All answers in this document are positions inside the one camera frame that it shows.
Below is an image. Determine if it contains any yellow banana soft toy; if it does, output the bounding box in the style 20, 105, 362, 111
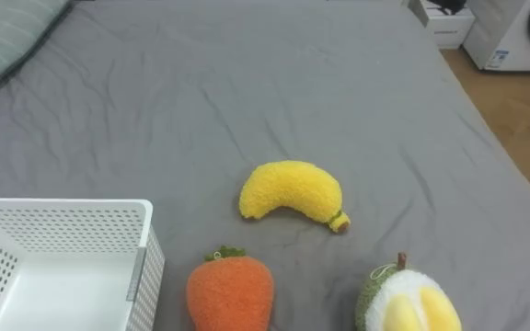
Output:
238, 159, 351, 234

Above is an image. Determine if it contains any orange carrot soft toy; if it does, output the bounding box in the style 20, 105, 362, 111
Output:
185, 245, 275, 331

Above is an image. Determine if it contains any green durian soft toy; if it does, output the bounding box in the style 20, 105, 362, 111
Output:
354, 251, 463, 331

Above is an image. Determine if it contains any grey bed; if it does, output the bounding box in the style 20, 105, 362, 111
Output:
0, 0, 530, 331

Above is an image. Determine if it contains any white storage box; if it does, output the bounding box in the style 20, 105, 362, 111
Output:
406, 0, 477, 51

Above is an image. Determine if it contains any white perforated plastic basket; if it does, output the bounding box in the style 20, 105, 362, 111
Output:
0, 197, 166, 331

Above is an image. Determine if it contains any white washing machine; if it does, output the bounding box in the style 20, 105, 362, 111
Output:
462, 0, 530, 73

